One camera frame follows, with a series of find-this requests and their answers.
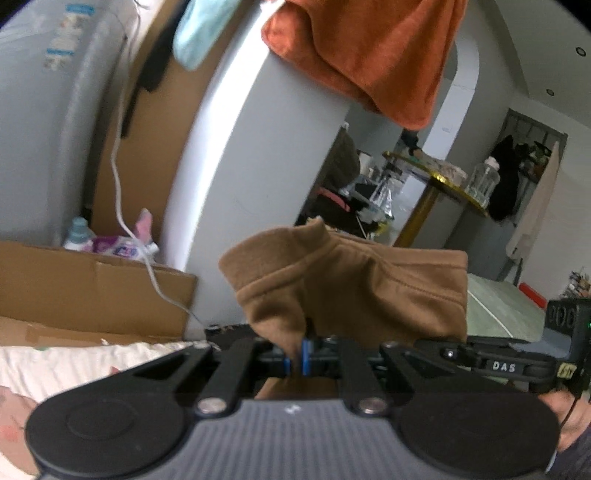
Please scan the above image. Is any grey plastic-wrapped mattress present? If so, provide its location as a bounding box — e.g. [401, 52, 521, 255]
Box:
[0, 0, 140, 246]

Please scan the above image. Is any round gold-edged table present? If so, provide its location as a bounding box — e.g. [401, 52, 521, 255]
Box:
[382, 149, 491, 248]

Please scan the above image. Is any person's right hand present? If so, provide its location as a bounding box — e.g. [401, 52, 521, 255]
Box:
[542, 389, 591, 452]

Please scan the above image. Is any teal towel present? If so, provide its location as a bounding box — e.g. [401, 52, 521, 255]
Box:
[172, 0, 237, 71]

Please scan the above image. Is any white cable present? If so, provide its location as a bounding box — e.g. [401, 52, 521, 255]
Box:
[110, 25, 209, 329]

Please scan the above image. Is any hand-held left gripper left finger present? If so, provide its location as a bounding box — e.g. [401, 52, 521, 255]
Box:
[124, 338, 294, 415]

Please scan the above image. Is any beige hanging garment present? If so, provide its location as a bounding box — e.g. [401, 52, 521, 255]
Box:
[505, 140, 563, 260]

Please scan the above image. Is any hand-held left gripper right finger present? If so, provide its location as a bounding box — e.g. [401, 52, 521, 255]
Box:
[300, 337, 467, 415]

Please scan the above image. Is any white printed plastic bag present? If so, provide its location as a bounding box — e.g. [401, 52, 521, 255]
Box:
[133, 207, 161, 265]

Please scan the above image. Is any orange cloth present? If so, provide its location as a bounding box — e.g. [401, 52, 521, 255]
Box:
[260, 0, 468, 131]

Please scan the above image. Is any white printed blanket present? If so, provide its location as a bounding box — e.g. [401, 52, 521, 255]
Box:
[0, 340, 209, 476]

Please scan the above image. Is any brown cardboard box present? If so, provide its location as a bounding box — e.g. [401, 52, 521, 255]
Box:
[0, 0, 232, 348]

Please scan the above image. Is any glass jar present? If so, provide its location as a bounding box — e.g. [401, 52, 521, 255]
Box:
[465, 156, 502, 200]

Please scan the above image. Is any brown printed t-shirt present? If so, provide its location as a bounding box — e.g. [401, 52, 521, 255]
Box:
[218, 217, 470, 401]

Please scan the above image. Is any black hanging coat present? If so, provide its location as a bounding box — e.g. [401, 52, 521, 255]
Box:
[488, 135, 533, 221]

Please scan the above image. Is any purple tissue packet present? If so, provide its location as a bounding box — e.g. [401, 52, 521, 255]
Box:
[91, 232, 140, 258]

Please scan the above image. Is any blue detergent bottle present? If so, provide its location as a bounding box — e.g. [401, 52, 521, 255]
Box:
[61, 216, 96, 251]

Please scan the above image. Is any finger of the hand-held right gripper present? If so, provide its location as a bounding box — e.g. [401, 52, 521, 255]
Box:
[412, 339, 556, 394]

